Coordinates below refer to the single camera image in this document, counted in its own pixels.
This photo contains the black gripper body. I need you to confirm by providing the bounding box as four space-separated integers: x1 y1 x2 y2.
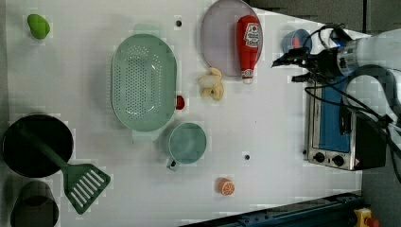
291 47 341 83

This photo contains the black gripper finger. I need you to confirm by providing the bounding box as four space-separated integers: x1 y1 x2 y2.
291 72 318 82
271 53 307 67

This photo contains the red ketchup bottle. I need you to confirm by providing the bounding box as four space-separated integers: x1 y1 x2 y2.
236 15 262 84

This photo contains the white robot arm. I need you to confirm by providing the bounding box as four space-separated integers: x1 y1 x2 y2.
272 29 400 118

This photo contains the grey round plate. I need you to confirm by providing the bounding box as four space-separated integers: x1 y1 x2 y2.
200 0 257 77

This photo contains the toy strawberry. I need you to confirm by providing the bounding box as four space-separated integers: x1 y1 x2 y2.
291 36 304 48

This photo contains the blue bowl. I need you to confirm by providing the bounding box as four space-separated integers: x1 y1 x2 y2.
282 29 312 53

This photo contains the black toaster oven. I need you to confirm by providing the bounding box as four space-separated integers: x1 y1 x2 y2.
306 84 387 171

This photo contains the toy peeled banana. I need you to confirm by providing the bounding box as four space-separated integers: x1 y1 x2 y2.
198 67 224 101

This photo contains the small red toy fruit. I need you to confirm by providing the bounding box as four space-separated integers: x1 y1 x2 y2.
176 96 185 110

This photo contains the green cup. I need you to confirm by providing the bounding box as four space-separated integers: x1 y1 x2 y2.
165 122 207 171

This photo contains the toy orange half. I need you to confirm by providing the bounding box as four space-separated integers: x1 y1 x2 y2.
218 178 235 196

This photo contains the green colander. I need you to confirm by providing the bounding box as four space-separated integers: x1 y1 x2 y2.
112 34 177 131

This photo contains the emergency stop button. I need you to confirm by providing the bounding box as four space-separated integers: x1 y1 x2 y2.
354 208 380 227

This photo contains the green spatula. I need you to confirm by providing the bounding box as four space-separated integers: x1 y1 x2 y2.
17 123 111 215

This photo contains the green toy pear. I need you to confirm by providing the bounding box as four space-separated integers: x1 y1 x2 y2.
27 14 50 40

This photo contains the small black pot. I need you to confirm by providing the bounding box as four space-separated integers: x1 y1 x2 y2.
10 181 59 227

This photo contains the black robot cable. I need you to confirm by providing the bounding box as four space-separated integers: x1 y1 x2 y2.
304 23 401 187

